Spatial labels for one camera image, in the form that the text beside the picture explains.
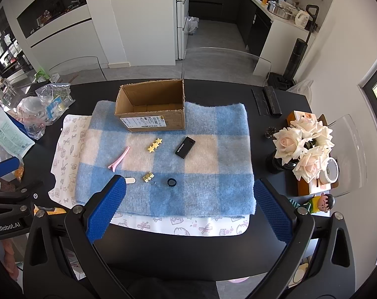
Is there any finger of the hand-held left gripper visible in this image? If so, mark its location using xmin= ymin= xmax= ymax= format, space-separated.
xmin=0 ymin=181 xmax=44 ymax=204
xmin=0 ymin=156 xmax=21 ymax=179

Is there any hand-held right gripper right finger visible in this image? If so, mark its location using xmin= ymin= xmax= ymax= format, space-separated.
xmin=253 ymin=178 xmax=356 ymax=299

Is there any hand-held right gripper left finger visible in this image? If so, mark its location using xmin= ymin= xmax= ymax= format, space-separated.
xmin=23 ymin=174 xmax=136 ymax=299

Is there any gold star hair clip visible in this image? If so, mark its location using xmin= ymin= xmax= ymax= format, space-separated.
xmin=147 ymin=138 xmax=163 ymax=154

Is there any brown cardboard box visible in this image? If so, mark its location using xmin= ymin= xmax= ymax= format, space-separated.
xmin=114 ymin=79 xmax=187 ymax=132

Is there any black rectangular lighter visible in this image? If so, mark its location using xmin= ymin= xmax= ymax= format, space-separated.
xmin=175 ymin=136 xmax=196 ymax=159

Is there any orange plastic item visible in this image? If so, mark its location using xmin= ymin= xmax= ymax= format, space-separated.
xmin=34 ymin=207 xmax=66 ymax=217

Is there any green white packet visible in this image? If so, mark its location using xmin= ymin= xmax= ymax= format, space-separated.
xmin=0 ymin=106 xmax=36 ymax=159

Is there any black vase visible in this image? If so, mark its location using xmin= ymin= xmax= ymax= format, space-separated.
xmin=266 ymin=149 xmax=296 ymax=175

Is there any cartoon child figurine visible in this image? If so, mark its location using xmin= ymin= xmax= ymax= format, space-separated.
xmin=290 ymin=193 xmax=335 ymax=215

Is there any pink hair clip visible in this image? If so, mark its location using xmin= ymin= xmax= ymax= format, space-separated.
xmin=108 ymin=147 xmax=130 ymax=171

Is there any white printed table mat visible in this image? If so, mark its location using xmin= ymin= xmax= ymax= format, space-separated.
xmin=48 ymin=114 xmax=250 ymax=236

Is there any white tape roll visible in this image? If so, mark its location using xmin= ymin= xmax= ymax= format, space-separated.
xmin=318 ymin=157 xmax=339 ymax=185

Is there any crumpled clear plastic bag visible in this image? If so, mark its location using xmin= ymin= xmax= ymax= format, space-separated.
xmin=16 ymin=96 xmax=47 ymax=139

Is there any white rose bouquet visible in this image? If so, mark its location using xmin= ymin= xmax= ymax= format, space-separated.
xmin=273 ymin=117 xmax=335 ymax=184

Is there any blue white checkered blanket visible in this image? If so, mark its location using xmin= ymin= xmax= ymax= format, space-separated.
xmin=74 ymin=100 xmax=258 ymax=217

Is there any clear plastic bag with items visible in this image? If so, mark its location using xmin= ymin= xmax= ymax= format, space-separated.
xmin=35 ymin=82 xmax=75 ymax=122

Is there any orange cardboard box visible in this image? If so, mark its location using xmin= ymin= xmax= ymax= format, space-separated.
xmin=286 ymin=110 xmax=320 ymax=128

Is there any black ridged block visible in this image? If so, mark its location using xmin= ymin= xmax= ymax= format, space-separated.
xmin=263 ymin=85 xmax=283 ymax=116

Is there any black upright vacuum cleaner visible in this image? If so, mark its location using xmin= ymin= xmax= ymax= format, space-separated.
xmin=268 ymin=4 xmax=320 ymax=89

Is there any white electric kettle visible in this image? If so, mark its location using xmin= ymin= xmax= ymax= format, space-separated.
xmin=294 ymin=10 xmax=312 ymax=30

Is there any steel cooking pot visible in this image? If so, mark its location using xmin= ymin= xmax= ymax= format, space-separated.
xmin=267 ymin=0 xmax=296 ymax=19

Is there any white refrigerator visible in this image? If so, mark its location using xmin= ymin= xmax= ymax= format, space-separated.
xmin=175 ymin=0 xmax=190 ymax=60

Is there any small trash bin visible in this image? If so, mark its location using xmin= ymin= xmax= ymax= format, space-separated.
xmin=187 ymin=16 xmax=199 ymax=35

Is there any dark kitchen counter cabinet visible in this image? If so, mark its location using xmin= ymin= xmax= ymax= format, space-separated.
xmin=188 ymin=0 xmax=317 ymax=78

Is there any dark wall niche shelf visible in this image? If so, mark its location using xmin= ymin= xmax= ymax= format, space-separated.
xmin=16 ymin=0 xmax=92 ymax=39

